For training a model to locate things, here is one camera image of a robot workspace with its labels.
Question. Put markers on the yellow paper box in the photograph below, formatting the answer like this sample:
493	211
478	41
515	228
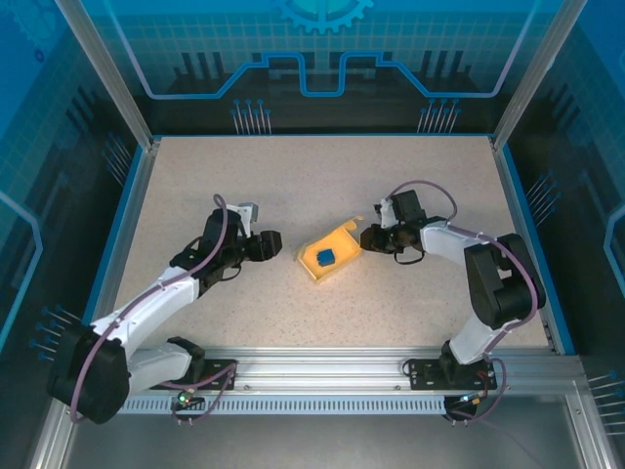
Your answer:
344	249

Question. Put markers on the blue toy brick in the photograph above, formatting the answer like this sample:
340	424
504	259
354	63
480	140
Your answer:
325	258

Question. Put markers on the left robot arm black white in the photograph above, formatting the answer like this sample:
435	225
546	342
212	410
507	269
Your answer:
93	376

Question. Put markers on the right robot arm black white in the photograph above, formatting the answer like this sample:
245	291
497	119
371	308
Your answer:
503	283

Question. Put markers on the blue printed side panel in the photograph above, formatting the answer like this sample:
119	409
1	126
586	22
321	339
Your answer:
39	171
586	171

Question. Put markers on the blue printed back panel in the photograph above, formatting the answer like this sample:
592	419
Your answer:
312	29

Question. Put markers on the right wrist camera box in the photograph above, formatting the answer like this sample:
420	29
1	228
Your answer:
387	212

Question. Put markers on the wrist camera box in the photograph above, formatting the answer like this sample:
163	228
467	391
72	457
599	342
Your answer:
387	212
246	211

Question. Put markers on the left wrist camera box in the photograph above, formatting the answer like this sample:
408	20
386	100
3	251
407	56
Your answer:
246	211

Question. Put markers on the aluminium side rail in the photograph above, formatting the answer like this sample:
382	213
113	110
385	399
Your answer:
512	195
124	229

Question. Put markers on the aluminium mounting rail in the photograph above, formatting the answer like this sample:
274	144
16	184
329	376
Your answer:
317	366

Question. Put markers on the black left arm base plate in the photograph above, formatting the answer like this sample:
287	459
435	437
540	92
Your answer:
220	377

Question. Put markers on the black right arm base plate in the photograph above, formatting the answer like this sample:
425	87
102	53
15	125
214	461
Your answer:
425	376

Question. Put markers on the aluminium frame post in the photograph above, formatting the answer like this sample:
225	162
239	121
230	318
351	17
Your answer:
529	78
125	98

